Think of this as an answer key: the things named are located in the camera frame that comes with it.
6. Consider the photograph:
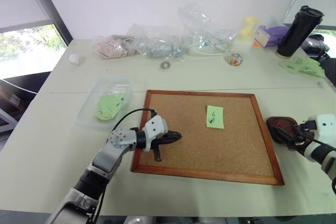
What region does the crumpled clear plastic bag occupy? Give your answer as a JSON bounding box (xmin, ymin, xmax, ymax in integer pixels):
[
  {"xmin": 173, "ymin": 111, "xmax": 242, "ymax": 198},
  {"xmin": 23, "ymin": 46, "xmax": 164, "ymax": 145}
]
[{"xmin": 177, "ymin": 3, "xmax": 238, "ymax": 57}]

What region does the clear plastic box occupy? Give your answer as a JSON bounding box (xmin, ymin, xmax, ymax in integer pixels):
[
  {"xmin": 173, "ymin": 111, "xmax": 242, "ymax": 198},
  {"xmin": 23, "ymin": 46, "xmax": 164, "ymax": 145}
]
[{"xmin": 76, "ymin": 76, "xmax": 133, "ymax": 131}]

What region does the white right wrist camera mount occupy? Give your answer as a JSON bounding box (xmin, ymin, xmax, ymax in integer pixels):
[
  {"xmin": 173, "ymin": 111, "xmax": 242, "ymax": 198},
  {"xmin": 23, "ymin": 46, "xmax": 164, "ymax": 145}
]
[{"xmin": 307, "ymin": 113, "xmax": 336, "ymax": 146}]

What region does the bag of pink cloth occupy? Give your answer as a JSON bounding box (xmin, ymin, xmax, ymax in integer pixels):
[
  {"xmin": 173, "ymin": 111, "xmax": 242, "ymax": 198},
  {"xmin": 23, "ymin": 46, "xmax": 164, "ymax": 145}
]
[{"xmin": 92, "ymin": 34, "xmax": 140, "ymax": 59}]

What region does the clear bag with grey items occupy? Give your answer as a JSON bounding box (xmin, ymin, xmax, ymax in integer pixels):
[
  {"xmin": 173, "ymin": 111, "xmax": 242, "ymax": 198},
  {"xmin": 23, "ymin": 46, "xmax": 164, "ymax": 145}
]
[{"xmin": 127, "ymin": 24, "xmax": 187, "ymax": 60}]

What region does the black bag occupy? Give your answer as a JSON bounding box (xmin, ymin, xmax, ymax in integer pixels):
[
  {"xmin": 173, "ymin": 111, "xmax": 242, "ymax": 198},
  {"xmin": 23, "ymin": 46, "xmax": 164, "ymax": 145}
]
[{"xmin": 300, "ymin": 33, "xmax": 331, "ymax": 61}]

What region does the black window frame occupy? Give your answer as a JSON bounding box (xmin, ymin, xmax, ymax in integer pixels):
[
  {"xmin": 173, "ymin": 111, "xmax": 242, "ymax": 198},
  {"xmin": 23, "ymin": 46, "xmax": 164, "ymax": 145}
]
[{"xmin": 23, "ymin": 0, "xmax": 74, "ymax": 49}]

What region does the small white cylinder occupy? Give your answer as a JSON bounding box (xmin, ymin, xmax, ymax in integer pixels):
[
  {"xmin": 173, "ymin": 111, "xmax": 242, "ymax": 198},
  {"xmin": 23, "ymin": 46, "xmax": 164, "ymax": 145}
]
[{"xmin": 68, "ymin": 54, "xmax": 80, "ymax": 67}]

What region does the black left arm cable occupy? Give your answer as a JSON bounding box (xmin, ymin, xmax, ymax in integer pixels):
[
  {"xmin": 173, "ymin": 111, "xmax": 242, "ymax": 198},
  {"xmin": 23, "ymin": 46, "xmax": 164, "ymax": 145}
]
[{"xmin": 114, "ymin": 108, "xmax": 158, "ymax": 133}]

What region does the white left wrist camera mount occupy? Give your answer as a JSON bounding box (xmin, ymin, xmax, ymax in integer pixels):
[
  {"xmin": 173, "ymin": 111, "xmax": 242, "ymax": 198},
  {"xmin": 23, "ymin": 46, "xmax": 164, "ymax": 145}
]
[{"xmin": 142, "ymin": 115, "xmax": 169, "ymax": 153}]

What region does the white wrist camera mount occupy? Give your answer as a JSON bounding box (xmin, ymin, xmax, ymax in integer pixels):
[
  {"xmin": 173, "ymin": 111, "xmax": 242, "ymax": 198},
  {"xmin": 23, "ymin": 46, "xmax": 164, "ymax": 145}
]
[
  {"xmin": 142, "ymin": 115, "xmax": 169, "ymax": 153},
  {"xmin": 307, "ymin": 113, "xmax": 336, "ymax": 146}
]

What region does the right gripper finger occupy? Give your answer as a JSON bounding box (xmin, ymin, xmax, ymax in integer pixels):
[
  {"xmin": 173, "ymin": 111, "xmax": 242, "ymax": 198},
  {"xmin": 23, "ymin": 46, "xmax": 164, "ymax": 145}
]
[
  {"xmin": 272, "ymin": 126, "xmax": 297, "ymax": 141},
  {"xmin": 287, "ymin": 141, "xmax": 306, "ymax": 152}
]

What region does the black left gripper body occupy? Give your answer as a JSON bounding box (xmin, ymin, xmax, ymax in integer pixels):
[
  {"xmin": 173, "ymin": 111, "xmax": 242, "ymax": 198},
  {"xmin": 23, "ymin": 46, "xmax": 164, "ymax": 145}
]
[{"xmin": 150, "ymin": 134, "xmax": 172, "ymax": 152}]

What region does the black tumbler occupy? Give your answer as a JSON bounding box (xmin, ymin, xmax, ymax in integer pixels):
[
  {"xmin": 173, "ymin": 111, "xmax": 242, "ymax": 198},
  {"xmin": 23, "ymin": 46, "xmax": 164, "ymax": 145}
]
[{"xmin": 276, "ymin": 5, "xmax": 325, "ymax": 59}]

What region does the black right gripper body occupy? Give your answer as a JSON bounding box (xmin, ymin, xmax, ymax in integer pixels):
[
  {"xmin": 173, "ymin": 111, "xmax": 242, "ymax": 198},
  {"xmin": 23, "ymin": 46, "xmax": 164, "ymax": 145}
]
[{"xmin": 292, "ymin": 120, "xmax": 317, "ymax": 146}]

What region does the green sticky note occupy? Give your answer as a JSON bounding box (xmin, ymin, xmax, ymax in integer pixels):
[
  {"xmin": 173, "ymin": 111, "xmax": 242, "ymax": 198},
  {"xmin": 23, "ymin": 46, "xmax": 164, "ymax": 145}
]
[
  {"xmin": 94, "ymin": 97, "xmax": 119, "ymax": 121},
  {"xmin": 103, "ymin": 93, "xmax": 125, "ymax": 114},
  {"xmin": 206, "ymin": 104, "xmax": 226, "ymax": 130}
]

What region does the wood-framed cork board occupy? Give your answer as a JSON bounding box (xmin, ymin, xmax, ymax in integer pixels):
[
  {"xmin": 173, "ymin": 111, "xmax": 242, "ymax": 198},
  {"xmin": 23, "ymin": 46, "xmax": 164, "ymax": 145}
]
[{"xmin": 130, "ymin": 89, "xmax": 286, "ymax": 186}]

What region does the pile of green notes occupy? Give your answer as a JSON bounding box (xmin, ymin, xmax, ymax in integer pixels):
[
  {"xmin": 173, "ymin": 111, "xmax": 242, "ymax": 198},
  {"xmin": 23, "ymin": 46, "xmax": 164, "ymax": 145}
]
[{"xmin": 278, "ymin": 57, "xmax": 327, "ymax": 78}]

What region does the glass jar of pushpins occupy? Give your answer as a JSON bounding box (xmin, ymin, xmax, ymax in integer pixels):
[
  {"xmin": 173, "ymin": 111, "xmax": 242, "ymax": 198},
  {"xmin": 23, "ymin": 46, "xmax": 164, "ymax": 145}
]
[{"xmin": 226, "ymin": 52, "xmax": 245, "ymax": 68}]

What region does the purple box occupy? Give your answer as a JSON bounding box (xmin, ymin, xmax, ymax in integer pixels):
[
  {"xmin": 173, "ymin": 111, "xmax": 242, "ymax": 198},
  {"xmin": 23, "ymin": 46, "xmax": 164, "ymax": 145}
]
[{"xmin": 254, "ymin": 24, "xmax": 290, "ymax": 48}]

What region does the dark side furniture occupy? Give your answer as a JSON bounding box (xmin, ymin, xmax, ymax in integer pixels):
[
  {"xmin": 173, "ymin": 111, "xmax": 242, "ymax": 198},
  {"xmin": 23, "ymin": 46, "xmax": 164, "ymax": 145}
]
[{"xmin": 0, "ymin": 71, "xmax": 51, "ymax": 141}]

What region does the black chair back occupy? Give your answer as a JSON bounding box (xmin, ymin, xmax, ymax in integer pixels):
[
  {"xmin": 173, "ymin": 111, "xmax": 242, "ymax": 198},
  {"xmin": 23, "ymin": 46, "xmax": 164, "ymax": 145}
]
[{"xmin": 319, "ymin": 58, "xmax": 336, "ymax": 86}]

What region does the bottle with yellow foam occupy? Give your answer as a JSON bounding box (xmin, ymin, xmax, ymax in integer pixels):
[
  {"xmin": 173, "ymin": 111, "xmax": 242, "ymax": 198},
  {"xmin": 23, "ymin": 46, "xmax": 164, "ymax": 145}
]
[{"xmin": 230, "ymin": 16, "xmax": 259, "ymax": 55}]

